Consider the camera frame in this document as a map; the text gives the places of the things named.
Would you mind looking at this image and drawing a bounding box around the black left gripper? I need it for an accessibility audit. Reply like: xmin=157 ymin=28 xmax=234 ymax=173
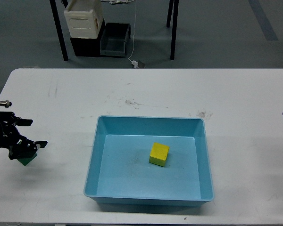
xmin=0 ymin=112 xmax=48 ymax=161

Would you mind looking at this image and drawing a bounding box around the green wooden block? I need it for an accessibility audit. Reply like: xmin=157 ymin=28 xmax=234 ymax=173
xmin=17 ymin=141 xmax=39 ymax=166

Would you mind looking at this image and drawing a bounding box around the yellow wooden block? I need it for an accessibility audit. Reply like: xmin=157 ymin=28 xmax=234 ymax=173
xmin=149 ymin=142 xmax=170 ymax=167

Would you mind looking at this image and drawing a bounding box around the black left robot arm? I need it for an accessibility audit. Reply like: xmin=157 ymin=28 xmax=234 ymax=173
xmin=0 ymin=100 xmax=48 ymax=166

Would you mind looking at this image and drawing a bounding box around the blue plastic center box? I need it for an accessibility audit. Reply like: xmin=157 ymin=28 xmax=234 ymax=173
xmin=84 ymin=116 xmax=215 ymax=207

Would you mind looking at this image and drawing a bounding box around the black storage bin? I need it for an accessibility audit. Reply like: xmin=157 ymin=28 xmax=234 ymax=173
xmin=70 ymin=21 xmax=106 ymax=57

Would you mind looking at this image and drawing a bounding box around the dark grey open bin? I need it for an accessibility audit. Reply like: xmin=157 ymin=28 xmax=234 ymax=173
xmin=100 ymin=23 xmax=131 ymax=58

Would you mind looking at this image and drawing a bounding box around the black left table leg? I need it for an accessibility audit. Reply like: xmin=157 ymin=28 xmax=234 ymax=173
xmin=49 ymin=0 xmax=68 ymax=61

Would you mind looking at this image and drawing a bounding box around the black table leg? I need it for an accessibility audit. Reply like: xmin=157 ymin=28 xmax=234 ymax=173
xmin=166 ymin=0 xmax=179 ymax=60
xmin=49 ymin=0 xmax=68 ymax=61

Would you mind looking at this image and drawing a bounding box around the cream plastic crate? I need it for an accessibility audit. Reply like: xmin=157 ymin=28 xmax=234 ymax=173
xmin=64 ymin=0 xmax=104 ymax=39

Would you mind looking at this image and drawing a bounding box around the white power adapter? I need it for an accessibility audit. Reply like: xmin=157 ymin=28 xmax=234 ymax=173
xmin=131 ymin=60 xmax=139 ymax=69

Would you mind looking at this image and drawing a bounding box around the black right table leg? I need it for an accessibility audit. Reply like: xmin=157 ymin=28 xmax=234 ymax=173
xmin=166 ymin=0 xmax=179 ymax=60

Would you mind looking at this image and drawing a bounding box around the white hanging cable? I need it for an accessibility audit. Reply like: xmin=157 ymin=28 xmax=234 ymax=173
xmin=127 ymin=0 xmax=137 ymax=62

